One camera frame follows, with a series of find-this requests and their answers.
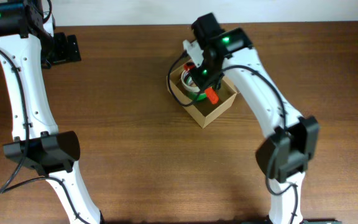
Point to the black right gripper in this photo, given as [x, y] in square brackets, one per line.
[202, 83]

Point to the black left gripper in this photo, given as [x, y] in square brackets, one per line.
[65, 54]

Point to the orange utility knife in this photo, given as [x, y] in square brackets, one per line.
[211, 94]

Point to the beige masking tape roll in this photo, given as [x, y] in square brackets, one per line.
[188, 83]

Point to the green tape roll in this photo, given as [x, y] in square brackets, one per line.
[198, 96]

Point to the brown cardboard box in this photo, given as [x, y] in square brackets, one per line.
[203, 112]

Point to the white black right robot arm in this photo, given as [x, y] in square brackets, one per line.
[290, 138]

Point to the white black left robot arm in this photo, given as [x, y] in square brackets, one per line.
[29, 45]

